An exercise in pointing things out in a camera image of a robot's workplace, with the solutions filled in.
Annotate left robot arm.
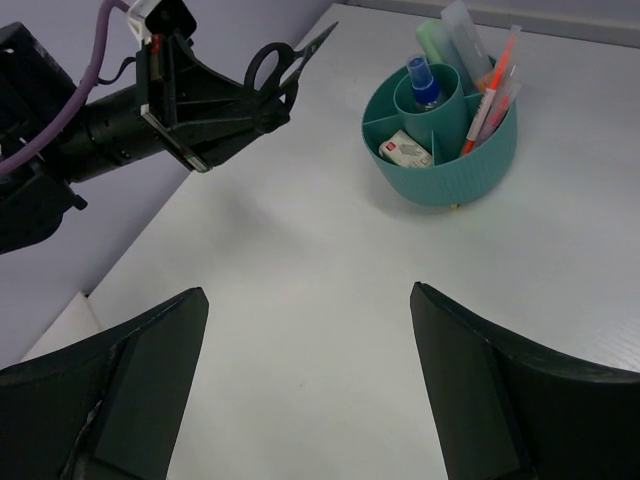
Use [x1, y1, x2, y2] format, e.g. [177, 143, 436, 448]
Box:
[1, 1, 315, 253]

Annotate red transparent pen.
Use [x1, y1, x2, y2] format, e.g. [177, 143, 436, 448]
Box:
[477, 82, 521, 143]

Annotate green highlighter marker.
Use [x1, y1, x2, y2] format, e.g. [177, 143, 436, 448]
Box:
[416, 19, 473, 89]

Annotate teal round desk organizer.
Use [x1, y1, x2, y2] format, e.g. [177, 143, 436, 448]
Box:
[361, 64, 518, 207]

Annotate orange highlighter marker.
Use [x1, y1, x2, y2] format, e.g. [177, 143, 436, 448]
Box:
[441, 1, 493, 92]

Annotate red thin pen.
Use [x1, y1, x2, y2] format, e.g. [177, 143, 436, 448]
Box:
[460, 25, 522, 156]

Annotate white boxed eraser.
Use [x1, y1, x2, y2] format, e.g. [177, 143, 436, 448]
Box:
[378, 130, 434, 168]

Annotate black handled scissors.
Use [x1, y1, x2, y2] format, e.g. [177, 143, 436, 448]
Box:
[244, 22, 338, 99]

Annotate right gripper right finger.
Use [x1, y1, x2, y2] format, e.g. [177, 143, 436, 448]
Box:
[410, 282, 639, 479]

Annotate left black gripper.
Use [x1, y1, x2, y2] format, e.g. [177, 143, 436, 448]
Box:
[84, 0, 300, 175]

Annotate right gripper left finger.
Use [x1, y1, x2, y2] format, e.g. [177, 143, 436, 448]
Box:
[1, 288, 208, 479]

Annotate small blue-capped glue bottle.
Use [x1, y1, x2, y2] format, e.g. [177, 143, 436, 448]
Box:
[406, 55, 446, 111]

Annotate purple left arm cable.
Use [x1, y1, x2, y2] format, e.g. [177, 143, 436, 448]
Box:
[0, 0, 131, 176]

